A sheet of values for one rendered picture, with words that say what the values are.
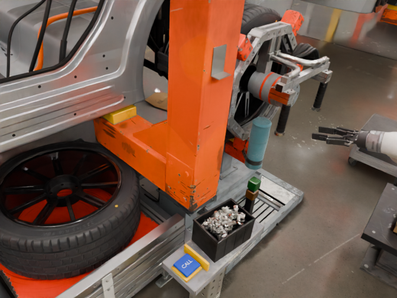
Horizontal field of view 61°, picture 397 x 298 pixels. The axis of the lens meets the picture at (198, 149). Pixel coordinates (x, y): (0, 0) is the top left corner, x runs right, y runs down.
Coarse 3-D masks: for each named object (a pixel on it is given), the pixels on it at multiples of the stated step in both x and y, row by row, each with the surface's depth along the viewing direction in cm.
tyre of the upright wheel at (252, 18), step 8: (248, 8) 147; (256, 8) 147; (264, 8) 148; (248, 16) 141; (256, 16) 144; (264, 16) 148; (272, 16) 153; (280, 16) 158; (248, 24) 142; (256, 24) 147; (264, 24) 151; (240, 32) 140; (248, 32) 144; (280, 64) 180; (280, 72) 184; (264, 104) 187; (232, 136) 176
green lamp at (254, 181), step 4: (248, 180) 132; (252, 180) 132; (256, 180) 132; (260, 180) 132; (248, 184) 133; (252, 184) 131; (256, 184) 130; (260, 184) 133; (252, 188) 132; (256, 188) 132
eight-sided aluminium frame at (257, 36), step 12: (276, 24) 151; (288, 24) 151; (252, 36) 140; (264, 36) 139; (276, 36) 147; (288, 36) 155; (288, 48) 170; (240, 60) 142; (240, 72) 139; (288, 72) 175; (264, 108) 183; (276, 108) 181; (228, 120) 149; (252, 120) 179; (240, 132) 163
